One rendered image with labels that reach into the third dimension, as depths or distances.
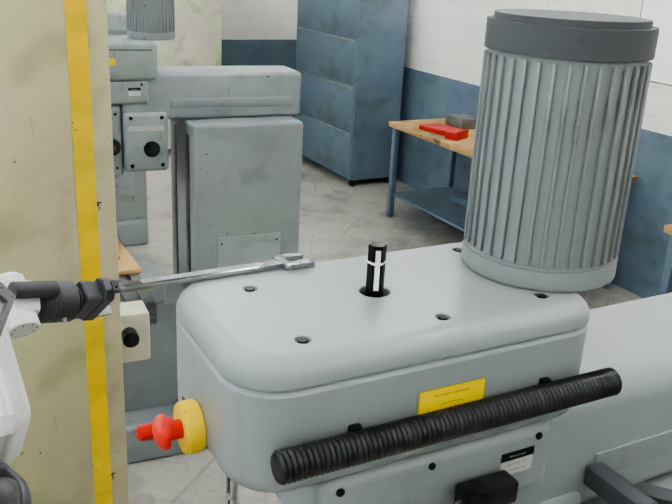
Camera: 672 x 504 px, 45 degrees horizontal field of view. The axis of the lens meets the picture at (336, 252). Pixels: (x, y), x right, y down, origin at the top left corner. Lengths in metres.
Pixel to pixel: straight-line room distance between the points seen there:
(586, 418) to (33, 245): 1.91
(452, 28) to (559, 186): 7.05
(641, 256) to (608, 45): 5.43
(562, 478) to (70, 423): 2.06
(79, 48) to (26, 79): 0.17
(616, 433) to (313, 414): 0.50
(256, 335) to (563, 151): 0.41
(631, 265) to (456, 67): 2.67
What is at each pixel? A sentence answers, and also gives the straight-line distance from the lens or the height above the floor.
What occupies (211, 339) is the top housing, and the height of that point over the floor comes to 1.88.
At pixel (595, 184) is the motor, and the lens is 1.00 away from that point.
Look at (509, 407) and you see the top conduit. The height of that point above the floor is 1.80.
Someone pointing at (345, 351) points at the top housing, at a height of 1.89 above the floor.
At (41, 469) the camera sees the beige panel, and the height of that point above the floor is 0.58.
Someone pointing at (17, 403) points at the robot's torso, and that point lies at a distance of 1.35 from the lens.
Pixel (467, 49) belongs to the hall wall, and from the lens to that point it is 7.81.
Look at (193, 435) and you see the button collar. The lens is 0.92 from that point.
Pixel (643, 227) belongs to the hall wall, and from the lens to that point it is 6.31.
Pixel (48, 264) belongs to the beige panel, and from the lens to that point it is 2.68.
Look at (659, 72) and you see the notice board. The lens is 6.19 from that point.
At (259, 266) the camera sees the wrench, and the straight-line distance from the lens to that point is 1.01.
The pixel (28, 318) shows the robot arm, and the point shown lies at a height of 1.57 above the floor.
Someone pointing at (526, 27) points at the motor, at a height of 2.20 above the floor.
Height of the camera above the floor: 2.27
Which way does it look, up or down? 20 degrees down
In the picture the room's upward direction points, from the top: 3 degrees clockwise
